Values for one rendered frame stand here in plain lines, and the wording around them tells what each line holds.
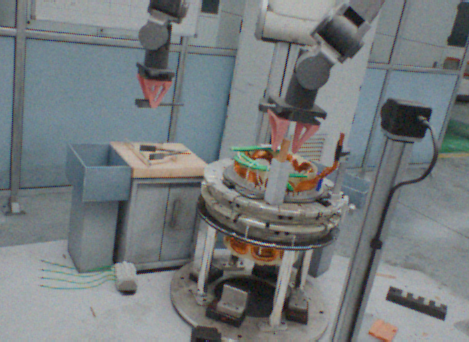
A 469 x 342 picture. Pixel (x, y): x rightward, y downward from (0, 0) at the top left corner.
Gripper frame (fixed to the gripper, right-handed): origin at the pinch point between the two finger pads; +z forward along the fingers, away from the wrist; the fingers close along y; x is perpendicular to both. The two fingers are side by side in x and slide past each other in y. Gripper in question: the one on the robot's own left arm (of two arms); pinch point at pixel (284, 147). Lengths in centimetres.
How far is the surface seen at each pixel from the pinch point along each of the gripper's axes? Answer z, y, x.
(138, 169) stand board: 18.1, -22.8, 22.1
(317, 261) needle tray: 38, 30, 19
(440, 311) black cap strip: 38, 56, -1
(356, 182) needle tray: 15.7, 36.7, 24.4
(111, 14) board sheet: 19, -8, 236
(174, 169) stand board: 17.8, -13.9, 23.9
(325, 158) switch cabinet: 84, 151, 224
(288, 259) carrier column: 22.8, 6.2, -4.6
